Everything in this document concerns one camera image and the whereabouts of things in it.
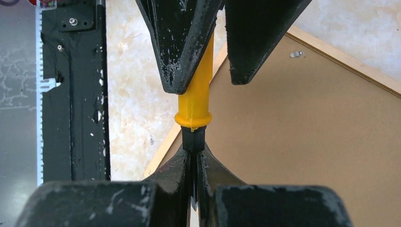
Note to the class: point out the orange handled screwdriver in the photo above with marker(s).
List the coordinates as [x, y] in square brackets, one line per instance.
[193, 115]

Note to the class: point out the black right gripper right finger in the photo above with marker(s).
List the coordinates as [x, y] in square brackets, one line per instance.
[226, 201]

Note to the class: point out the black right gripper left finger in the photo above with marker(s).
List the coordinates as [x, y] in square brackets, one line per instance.
[160, 200]

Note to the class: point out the wooden picture frame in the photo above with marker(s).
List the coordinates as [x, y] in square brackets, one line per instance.
[313, 115]

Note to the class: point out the aluminium front rail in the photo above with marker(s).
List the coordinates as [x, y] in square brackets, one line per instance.
[18, 102]

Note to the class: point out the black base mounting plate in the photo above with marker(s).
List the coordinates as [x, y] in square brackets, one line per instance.
[72, 97]

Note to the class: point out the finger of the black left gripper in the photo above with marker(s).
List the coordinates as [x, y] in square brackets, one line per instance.
[180, 31]
[254, 28]

